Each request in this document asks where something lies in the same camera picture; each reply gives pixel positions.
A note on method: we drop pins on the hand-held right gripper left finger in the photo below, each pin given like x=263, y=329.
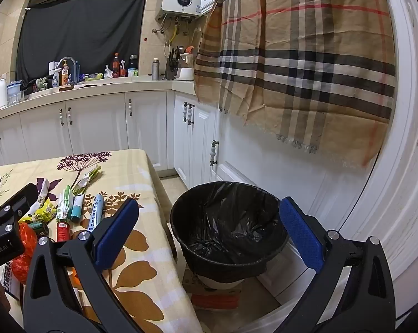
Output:
x=115, y=236

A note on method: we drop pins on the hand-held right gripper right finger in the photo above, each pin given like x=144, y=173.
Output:
x=301, y=236

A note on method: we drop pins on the orange plastic bag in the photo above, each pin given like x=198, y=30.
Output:
x=26, y=241

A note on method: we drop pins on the yellow green snack wrapper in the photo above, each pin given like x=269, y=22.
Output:
x=44, y=211

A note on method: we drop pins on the light blue printed tube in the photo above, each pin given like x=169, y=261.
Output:
x=97, y=211

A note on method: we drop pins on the white printed box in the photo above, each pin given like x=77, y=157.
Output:
x=11, y=284

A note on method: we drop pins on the dark green small can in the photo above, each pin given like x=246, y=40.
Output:
x=38, y=228

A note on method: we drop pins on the green white tissue packet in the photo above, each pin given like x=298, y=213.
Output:
x=64, y=203

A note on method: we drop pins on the teal white tube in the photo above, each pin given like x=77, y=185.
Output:
x=76, y=210

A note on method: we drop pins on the red bottle black cap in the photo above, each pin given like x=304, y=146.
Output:
x=62, y=230

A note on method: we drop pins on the silver green wrapper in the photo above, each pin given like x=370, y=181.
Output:
x=87, y=180

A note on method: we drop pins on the black lined trash bin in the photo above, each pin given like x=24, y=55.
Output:
x=229, y=215

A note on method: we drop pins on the floral tablecloth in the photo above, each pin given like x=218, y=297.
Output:
x=143, y=249

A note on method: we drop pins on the white electric kettle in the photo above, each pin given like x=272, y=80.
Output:
x=0, y=93

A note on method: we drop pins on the water filter pitcher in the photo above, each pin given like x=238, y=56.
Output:
x=14, y=93

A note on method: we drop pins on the white spray bottle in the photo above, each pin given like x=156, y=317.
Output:
x=56, y=79

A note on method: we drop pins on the orange dish soap bottle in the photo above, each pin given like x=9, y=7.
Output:
x=65, y=74

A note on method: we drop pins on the green sponge pack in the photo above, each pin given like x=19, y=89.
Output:
x=93, y=76

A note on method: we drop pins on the chrome faucet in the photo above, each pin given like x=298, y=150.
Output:
x=68, y=59

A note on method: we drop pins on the white pump bottle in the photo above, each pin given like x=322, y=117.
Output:
x=108, y=72

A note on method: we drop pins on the dark bottle red cap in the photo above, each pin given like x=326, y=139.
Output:
x=116, y=67

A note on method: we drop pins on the beige plaid cloth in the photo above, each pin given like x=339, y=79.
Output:
x=299, y=76

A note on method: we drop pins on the steel bottle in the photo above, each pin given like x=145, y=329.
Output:
x=155, y=69

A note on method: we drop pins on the black thermos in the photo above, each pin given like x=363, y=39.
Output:
x=133, y=64

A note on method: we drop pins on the black knife block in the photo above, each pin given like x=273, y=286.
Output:
x=170, y=67

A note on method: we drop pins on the white blender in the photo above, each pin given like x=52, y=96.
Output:
x=185, y=69

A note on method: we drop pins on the black curtain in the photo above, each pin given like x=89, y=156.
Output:
x=84, y=24

